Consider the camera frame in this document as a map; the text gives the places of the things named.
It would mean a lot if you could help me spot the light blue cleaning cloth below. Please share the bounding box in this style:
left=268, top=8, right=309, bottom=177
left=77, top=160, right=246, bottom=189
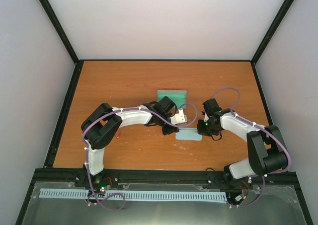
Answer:
left=175, top=128, right=202, bottom=141

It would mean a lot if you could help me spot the grey glasses case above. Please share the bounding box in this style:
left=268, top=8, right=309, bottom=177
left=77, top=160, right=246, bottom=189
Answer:
left=157, top=89, right=187, bottom=108

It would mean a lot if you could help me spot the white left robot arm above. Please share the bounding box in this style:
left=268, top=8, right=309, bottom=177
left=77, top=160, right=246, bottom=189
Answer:
left=81, top=96, right=186, bottom=187

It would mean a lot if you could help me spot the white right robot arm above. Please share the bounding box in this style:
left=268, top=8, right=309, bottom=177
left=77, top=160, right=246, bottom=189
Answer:
left=197, top=98, right=291, bottom=186

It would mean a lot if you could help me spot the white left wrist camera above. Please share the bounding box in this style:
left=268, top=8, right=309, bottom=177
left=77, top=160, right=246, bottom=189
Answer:
left=170, top=108, right=187, bottom=125

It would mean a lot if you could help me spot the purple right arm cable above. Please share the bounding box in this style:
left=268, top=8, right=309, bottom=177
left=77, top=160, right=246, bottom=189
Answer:
left=210, top=87, right=292, bottom=209

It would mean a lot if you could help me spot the black table edge rail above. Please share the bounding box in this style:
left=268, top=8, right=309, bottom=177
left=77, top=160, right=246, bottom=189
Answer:
left=80, top=59, right=251, bottom=63

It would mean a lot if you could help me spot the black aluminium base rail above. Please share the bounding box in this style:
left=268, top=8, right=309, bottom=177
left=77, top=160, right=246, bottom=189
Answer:
left=33, top=167, right=298, bottom=187

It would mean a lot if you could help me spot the light blue slotted cable duct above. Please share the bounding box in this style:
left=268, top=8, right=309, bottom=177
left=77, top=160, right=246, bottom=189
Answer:
left=39, top=188, right=227, bottom=203

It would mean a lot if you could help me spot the black right frame post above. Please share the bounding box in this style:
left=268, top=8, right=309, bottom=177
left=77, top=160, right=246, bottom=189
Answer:
left=250, top=0, right=295, bottom=67

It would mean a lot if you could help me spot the black frame post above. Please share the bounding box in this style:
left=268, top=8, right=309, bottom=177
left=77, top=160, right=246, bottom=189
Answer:
left=250, top=0, right=295, bottom=67
left=39, top=0, right=80, bottom=65

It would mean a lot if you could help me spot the black left frame post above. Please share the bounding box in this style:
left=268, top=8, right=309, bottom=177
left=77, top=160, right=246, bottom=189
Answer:
left=39, top=0, right=80, bottom=65

